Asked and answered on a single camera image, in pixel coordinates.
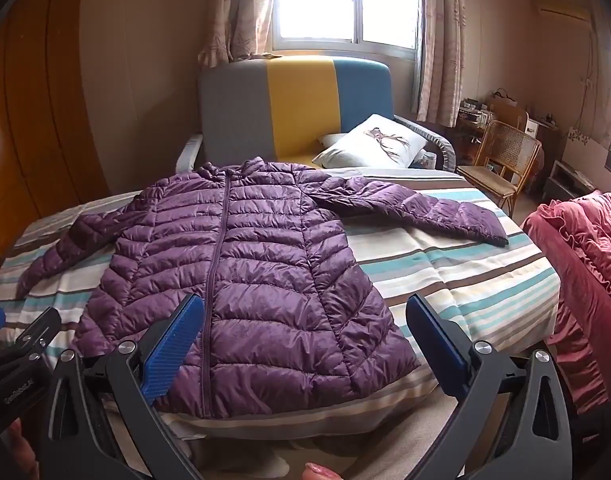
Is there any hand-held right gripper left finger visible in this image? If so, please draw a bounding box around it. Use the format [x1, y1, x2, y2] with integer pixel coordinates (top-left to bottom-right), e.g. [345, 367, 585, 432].
[36, 292, 206, 480]

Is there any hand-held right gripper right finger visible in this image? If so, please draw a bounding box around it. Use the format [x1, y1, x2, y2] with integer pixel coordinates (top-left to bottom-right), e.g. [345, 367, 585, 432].
[405, 294, 579, 480]

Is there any purple down jacket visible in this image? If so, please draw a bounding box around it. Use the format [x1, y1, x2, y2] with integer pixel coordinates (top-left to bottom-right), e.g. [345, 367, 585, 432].
[16, 156, 510, 420]

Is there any person's left hand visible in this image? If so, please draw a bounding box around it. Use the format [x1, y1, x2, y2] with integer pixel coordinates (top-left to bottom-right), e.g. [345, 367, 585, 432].
[6, 417, 40, 480]

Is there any person's right hand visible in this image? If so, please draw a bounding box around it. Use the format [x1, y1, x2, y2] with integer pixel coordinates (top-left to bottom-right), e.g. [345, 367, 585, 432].
[304, 462, 343, 480]

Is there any striped bed sheet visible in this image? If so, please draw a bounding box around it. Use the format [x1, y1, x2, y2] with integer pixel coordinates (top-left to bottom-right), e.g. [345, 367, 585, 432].
[0, 167, 561, 441]

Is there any red ruffled blanket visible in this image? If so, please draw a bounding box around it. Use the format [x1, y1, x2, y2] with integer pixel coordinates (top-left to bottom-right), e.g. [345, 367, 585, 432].
[520, 190, 611, 416]

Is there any grey storage box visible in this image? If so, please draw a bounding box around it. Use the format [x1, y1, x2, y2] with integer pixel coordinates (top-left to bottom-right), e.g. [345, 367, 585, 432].
[542, 160, 597, 207]

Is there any rattan chair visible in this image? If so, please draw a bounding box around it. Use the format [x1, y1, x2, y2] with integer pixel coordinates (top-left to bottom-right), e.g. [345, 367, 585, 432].
[455, 119, 543, 218]

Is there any white printed pillow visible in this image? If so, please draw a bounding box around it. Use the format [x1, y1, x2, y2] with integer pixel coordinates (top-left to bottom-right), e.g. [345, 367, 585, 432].
[313, 114, 427, 170]

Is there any wooden wardrobe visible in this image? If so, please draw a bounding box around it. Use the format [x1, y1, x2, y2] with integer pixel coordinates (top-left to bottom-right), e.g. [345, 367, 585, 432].
[0, 0, 111, 263]

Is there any cluttered wooden desk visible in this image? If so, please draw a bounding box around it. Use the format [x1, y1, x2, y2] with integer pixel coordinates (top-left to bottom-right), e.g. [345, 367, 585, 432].
[458, 90, 561, 171]

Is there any grey yellow blue headboard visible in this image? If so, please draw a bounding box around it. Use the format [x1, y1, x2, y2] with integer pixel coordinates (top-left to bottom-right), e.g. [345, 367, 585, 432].
[176, 56, 456, 173]

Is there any pink patterned curtain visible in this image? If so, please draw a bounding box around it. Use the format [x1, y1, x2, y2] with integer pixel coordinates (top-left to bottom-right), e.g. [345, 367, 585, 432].
[415, 0, 470, 128]
[198, 0, 279, 68]

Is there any window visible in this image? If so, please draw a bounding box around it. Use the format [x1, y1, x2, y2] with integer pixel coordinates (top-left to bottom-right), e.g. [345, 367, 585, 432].
[272, 0, 425, 61]

